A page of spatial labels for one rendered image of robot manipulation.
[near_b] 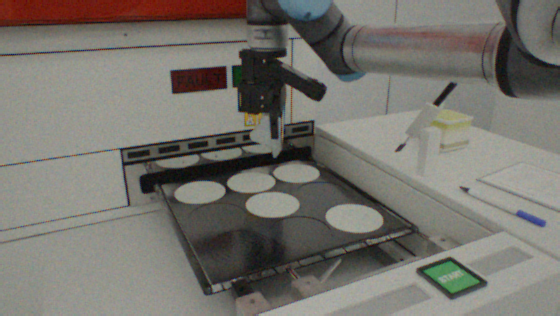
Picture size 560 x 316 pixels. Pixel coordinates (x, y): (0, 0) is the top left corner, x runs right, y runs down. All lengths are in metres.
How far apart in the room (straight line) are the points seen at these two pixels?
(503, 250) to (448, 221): 0.14
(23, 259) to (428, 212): 0.78
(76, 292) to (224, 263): 0.26
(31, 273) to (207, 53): 0.58
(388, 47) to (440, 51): 0.09
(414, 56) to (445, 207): 0.27
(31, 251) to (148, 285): 0.32
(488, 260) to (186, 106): 0.62
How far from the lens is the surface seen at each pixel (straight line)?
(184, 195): 0.85
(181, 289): 0.74
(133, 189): 0.93
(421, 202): 0.78
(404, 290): 0.52
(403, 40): 0.61
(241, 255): 0.66
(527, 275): 0.59
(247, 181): 0.89
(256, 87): 0.78
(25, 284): 1.03
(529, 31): 0.36
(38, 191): 0.93
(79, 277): 0.82
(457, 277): 0.55
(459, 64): 0.55
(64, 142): 0.90
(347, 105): 2.96
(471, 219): 0.71
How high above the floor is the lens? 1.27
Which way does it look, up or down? 22 degrees down
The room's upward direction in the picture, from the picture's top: straight up
